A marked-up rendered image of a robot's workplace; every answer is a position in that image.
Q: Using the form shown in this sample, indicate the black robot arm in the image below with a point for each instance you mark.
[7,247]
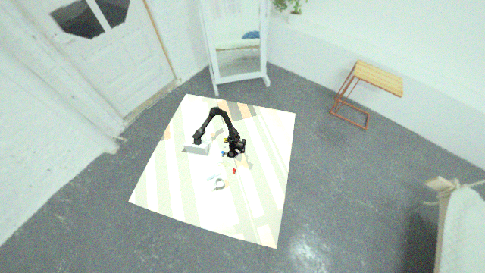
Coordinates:
[233,140]

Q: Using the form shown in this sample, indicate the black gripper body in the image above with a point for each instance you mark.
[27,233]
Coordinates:
[231,153]

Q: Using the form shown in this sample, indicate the pale grey mug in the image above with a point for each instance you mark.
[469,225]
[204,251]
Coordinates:
[219,183]

